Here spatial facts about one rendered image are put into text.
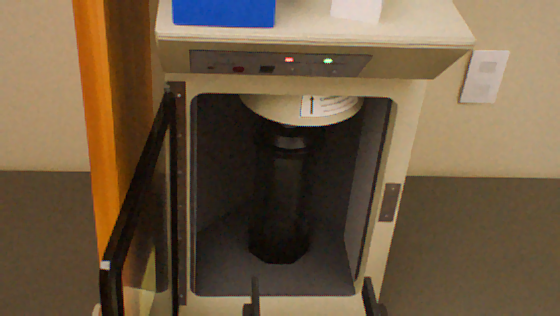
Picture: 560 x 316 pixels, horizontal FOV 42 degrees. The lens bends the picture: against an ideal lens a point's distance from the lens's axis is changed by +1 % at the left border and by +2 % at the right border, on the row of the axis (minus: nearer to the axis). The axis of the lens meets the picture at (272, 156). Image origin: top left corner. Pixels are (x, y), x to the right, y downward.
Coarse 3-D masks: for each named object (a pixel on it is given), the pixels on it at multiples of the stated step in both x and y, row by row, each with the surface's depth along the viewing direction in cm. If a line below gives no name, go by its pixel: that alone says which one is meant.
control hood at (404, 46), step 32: (160, 0) 75; (288, 0) 77; (320, 0) 77; (384, 0) 78; (416, 0) 79; (448, 0) 79; (160, 32) 69; (192, 32) 70; (224, 32) 70; (256, 32) 70; (288, 32) 71; (320, 32) 71; (352, 32) 72; (384, 32) 72; (416, 32) 72; (448, 32) 73; (384, 64) 78; (416, 64) 78; (448, 64) 78
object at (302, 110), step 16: (240, 96) 97; (256, 96) 94; (272, 96) 92; (288, 96) 92; (304, 96) 91; (320, 96) 92; (336, 96) 93; (352, 96) 95; (256, 112) 94; (272, 112) 93; (288, 112) 92; (304, 112) 92; (320, 112) 92; (336, 112) 93; (352, 112) 95
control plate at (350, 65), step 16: (192, 64) 78; (208, 64) 78; (224, 64) 78; (240, 64) 78; (256, 64) 78; (272, 64) 78; (288, 64) 78; (304, 64) 78; (320, 64) 78; (336, 64) 78; (352, 64) 78
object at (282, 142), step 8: (264, 120) 104; (264, 128) 103; (272, 128) 102; (280, 128) 102; (288, 128) 103; (296, 128) 103; (304, 128) 103; (312, 128) 103; (264, 136) 102; (272, 136) 101; (280, 136) 101; (288, 136) 101; (296, 136) 101; (304, 136) 101; (312, 136) 102; (272, 144) 101; (280, 144) 101; (288, 144) 101; (296, 144) 101; (304, 144) 101
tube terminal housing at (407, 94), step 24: (192, 96) 87; (384, 96) 89; (408, 96) 89; (408, 120) 91; (384, 144) 97; (408, 144) 94; (384, 168) 99; (384, 240) 104; (360, 264) 110; (384, 264) 107; (360, 288) 112; (192, 312) 110; (216, 312) 110; (240, 312) 111; (264, 312) 111; (288, 312) 111; (312, 312) 112; (336, 312) 112; (360, 312) 113
